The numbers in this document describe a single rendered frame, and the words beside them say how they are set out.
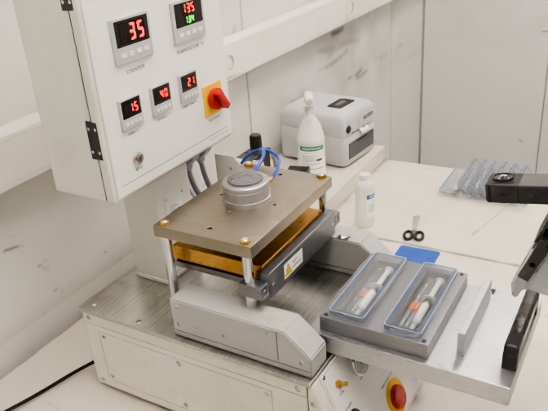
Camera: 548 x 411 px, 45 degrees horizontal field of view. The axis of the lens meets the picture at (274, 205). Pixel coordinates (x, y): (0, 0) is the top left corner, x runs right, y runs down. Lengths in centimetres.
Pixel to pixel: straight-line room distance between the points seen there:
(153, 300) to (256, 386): 26
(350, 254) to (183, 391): 37
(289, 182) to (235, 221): 16
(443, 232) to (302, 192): 70
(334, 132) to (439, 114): 164
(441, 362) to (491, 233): 82
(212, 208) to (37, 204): 45
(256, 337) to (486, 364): 32
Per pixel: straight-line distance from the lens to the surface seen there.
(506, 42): 336
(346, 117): 193
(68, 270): 148
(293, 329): 96
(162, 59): 107
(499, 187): 87
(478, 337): 100
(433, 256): 161
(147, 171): 106
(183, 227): 102
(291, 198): 107
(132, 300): 120
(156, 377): 118
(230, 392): 108
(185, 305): 104
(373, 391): 110
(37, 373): 139
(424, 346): 94
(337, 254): 119
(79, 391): 132
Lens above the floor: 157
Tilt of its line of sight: 26 degrees down
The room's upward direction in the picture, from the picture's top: 4 degrees counter-clockwise
